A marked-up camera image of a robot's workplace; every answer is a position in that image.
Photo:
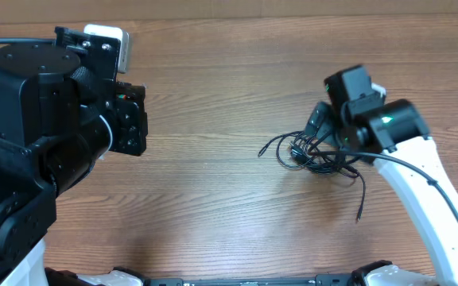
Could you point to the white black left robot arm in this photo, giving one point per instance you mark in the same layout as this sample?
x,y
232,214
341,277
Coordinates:
x,y
61,109

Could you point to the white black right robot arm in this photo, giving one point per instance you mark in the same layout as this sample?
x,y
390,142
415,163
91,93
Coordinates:
x,y
395,139

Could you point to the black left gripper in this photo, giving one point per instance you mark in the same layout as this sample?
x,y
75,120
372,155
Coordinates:
x,y
130,105

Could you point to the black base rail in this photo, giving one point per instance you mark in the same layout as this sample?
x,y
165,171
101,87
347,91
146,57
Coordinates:
x,y
318,280

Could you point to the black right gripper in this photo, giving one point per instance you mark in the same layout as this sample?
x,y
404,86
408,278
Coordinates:
x,y
325,125

